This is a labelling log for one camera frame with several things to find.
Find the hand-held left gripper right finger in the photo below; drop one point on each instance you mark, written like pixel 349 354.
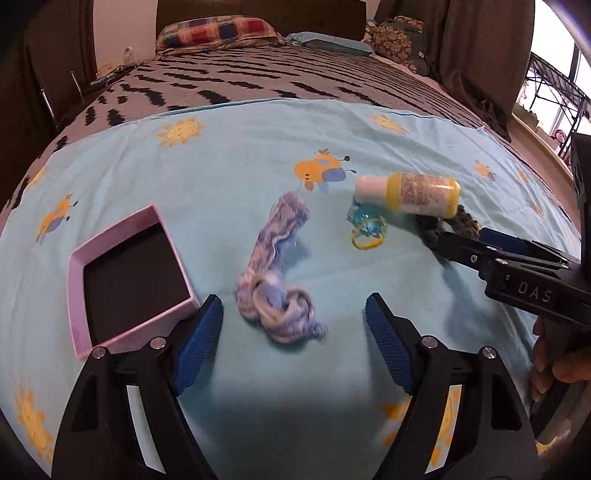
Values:
pixel 390 341

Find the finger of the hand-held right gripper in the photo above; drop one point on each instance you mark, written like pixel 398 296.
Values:
pixel 461 251
pixel 501 240

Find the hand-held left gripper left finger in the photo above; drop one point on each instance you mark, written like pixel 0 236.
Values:
pixel 198 341

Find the person's right hand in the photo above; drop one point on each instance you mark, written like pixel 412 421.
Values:
pixel 575 369

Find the yellow white plastic bottle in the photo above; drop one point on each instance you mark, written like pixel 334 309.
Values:
pixel 415 194

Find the pink box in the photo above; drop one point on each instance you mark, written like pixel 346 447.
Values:
pixel 134 281

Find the blue translucent plastic piece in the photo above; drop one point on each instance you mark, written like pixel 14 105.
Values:
pixel 364 214

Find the blue striped sock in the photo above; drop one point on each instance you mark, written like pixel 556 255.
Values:
pixel 272 240

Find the black folding rack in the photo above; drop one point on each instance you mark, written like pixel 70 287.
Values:
pixel 554 78

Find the brown curtain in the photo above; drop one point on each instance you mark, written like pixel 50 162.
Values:
pixel 480 55

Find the light blue printed sheet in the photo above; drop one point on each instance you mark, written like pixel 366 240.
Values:
pixel 258 152

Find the window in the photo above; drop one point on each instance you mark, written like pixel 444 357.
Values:
pixel 554 41

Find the brown patterned cushion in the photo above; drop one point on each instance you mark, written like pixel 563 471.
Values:
pixel 392 44

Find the blue pillow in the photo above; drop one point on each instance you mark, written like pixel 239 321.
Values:
pixel 332 44

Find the grey black-striped blanket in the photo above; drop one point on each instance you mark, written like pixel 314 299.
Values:
pixel 277 74

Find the wooden headboard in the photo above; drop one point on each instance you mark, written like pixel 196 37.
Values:
pixel 323 18

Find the white plug adapter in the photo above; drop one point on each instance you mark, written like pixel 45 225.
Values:
pixel 131 54

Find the plaid pillow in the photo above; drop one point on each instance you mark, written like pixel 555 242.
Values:
pixel 217 32

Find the dark wooden wardrobe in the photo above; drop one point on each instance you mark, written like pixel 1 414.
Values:
pixel 46 27

